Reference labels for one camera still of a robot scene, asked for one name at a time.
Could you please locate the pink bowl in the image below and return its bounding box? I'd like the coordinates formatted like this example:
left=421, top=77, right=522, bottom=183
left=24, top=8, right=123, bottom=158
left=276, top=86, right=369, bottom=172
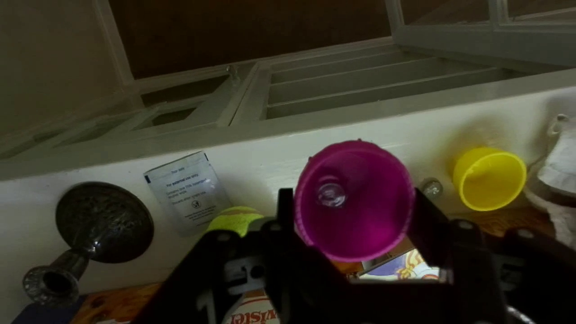
left=294, top=138, right=418, bottom=264

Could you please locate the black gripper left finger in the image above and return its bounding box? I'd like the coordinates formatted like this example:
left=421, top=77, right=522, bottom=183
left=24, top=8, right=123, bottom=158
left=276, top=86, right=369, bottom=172
left=133, top=187, right=362, bottom=324

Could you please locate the black speckled vase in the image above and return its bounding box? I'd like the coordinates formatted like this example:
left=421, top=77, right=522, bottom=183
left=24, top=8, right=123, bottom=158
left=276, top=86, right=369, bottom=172
left=22, top=179, right=157, bottom=305

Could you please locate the white paned cabinet door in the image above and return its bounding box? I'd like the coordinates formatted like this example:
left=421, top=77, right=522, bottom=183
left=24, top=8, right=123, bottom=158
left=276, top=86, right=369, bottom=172
left=384, top=0, right=576, bottom=68

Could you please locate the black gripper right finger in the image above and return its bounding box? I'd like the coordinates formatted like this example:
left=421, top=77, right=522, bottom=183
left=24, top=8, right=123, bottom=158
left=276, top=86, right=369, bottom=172
left=357, top=188, right=511, bottom=324

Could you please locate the yellow bowl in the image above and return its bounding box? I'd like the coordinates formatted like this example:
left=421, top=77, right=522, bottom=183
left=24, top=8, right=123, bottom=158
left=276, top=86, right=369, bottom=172
left=452, top=145, right=529, bottom=212

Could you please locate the white paper packet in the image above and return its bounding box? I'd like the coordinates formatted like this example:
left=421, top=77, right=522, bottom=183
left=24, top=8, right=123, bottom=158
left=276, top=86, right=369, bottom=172
left=142, top=149, right=232, bottom=237

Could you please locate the white glass-front cabinet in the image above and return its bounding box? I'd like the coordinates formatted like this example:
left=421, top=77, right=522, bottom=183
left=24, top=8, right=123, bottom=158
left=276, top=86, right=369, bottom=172
left=0, top=34, right=576, bottom=313

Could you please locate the white package red lettering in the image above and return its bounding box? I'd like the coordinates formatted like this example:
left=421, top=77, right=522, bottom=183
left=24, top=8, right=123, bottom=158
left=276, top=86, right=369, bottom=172
left=222, top=257, right=285, bottom=324

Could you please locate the small silver object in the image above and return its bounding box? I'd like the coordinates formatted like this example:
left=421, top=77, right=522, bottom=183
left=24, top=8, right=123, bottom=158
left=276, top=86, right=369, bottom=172
left=420, top=178, right=445, bottom=199

